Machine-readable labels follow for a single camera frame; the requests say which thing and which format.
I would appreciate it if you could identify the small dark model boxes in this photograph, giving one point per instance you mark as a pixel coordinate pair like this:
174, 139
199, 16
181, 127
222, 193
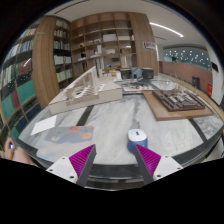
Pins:
137, 73

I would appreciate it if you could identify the wooden bookshelf with white boxes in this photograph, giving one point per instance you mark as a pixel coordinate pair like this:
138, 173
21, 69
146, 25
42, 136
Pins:
112, 40

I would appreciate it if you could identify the flat white model with sticks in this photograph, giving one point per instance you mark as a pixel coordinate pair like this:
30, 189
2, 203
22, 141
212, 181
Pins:
135, 88

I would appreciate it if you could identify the colourful patterned mouse pad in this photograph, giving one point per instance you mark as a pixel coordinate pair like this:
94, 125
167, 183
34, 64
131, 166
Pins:
63, 141

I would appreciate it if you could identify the side bookshelf with books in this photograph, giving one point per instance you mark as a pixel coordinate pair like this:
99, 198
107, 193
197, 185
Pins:
35, 69

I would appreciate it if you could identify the white architectural building model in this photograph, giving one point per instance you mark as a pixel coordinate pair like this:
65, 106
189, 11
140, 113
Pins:
87, 90

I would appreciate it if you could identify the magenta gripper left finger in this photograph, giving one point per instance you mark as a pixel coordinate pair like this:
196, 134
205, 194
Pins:
76, 168

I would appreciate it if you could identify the brown architectural model on board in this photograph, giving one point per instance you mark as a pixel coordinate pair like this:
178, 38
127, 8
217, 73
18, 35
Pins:
175, 105

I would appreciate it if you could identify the person's hand with ring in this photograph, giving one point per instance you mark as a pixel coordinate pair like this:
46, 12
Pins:
14, 153

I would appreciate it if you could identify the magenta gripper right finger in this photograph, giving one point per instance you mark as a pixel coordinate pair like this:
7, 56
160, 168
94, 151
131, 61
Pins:
153, 166

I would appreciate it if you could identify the white sheet of paper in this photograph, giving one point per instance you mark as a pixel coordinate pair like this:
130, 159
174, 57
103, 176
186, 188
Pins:
44, 125

